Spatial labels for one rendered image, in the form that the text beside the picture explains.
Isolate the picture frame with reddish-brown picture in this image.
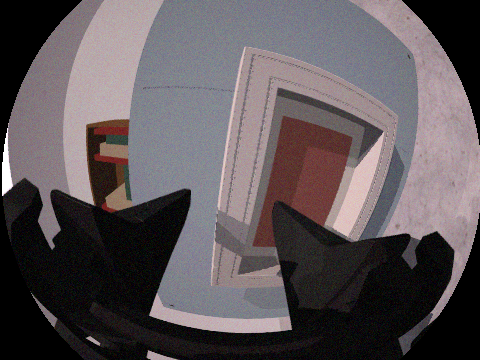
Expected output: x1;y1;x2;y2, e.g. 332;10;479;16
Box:
211;47;399;288

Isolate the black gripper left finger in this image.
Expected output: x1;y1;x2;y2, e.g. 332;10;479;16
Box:
51;189;191;315

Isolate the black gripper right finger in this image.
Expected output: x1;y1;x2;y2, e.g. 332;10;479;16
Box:
272;201;411;329

